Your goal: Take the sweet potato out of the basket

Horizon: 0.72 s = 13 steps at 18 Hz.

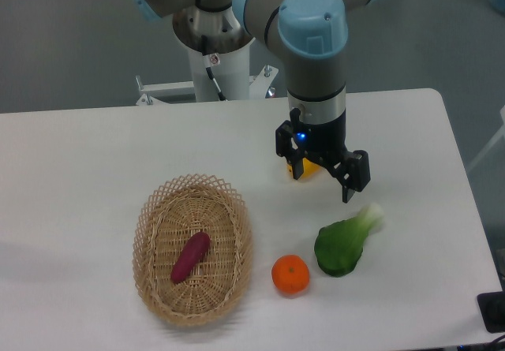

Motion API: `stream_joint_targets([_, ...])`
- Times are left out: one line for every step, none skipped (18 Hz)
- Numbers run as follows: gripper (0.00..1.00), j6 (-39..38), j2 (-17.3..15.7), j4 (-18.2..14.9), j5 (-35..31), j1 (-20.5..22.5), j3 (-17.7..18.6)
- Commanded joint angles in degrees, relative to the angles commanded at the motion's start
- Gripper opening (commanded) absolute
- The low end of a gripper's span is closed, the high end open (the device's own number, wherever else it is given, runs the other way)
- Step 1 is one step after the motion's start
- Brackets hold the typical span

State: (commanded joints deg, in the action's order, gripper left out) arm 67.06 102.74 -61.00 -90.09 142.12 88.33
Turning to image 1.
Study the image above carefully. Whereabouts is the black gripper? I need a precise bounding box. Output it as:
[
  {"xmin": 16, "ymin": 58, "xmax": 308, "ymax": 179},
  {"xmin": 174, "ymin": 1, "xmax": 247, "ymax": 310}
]
[{"xmin": 275, "ymin": 109, "xmax": 371, "ymax": 204}]

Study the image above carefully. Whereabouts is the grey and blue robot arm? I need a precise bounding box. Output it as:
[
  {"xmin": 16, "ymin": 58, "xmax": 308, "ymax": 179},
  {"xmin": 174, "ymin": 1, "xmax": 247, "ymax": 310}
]
[{"xmin": 134, "ymin": 0, "xmax": 376, "ymax": 201}]

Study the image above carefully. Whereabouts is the purple sweet potato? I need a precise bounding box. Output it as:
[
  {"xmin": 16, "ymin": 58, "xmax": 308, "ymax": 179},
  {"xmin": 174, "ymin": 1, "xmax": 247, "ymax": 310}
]
[{"xmin": 170, "ymin": 231, "xmax": 211, "ymax": 284}]

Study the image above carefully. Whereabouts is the oval woven wicker basket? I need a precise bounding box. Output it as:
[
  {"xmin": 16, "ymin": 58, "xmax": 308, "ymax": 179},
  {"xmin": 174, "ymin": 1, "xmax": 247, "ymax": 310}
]
[{"xmin": 133, "ymin": 174, "xmax": 253, "ymax": 327}]

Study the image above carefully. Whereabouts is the yellow object behind gripper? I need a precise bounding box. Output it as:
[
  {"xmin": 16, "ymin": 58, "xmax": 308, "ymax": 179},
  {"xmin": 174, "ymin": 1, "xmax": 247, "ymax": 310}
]
[{"xmin": 286, "ymin": 158, "xmax": 321, "ymax": 180}]

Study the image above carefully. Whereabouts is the green bok choy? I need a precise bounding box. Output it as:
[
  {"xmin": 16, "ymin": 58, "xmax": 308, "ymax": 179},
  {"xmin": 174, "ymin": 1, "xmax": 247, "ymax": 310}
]
[{"xmin": 313, "ymin": 203, "xmax": 384, "ymax": 277}]

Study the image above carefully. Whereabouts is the orange tangerine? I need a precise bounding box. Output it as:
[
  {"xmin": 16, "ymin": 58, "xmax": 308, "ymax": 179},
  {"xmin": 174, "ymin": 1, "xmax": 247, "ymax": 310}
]
[{"xmin": 271, "ymin": 255, "xmax": 310, "ymax": 296}]

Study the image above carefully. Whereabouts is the white furniture leg right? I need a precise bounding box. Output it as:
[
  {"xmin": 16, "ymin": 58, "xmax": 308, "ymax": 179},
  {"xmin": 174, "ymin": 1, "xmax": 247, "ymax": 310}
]
[{"xmin": 466, "ymin": 106, "xmax": 505, "ymax": 174}]

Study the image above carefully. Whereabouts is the black device at table edge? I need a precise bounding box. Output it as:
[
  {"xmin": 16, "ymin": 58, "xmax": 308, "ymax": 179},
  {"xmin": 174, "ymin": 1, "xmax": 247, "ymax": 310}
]
[{"xmin": 477, "ymin": 291, "xmax": 504, "ymax": 334}]

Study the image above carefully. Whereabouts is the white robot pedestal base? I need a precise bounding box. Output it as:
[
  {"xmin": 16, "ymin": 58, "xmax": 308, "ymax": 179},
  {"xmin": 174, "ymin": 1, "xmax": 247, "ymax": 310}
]
[{"xmin": 136, "ymin": 41, "xmax": 279, "ymax": 106}]

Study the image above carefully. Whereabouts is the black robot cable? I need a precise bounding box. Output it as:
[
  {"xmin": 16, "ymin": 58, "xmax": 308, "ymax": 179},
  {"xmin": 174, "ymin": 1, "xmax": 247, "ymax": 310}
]
[{"xmin": 200, "ymin": 35, "xmax": 228, "ymax": 102}]

